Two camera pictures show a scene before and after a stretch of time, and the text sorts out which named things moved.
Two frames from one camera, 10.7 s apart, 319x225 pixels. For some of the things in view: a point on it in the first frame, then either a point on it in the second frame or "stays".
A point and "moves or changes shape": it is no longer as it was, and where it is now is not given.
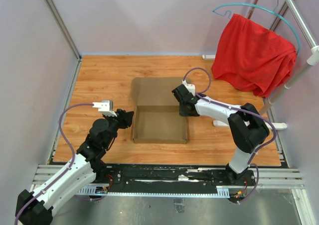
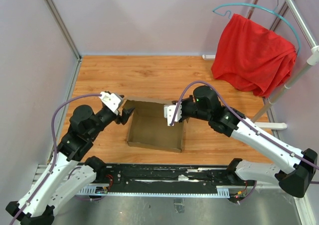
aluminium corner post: x=59 y=22 stays
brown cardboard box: x=155 y=111 moves or changes shape
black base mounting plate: x=171 y=173 stays
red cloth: x=253 y=57 stays
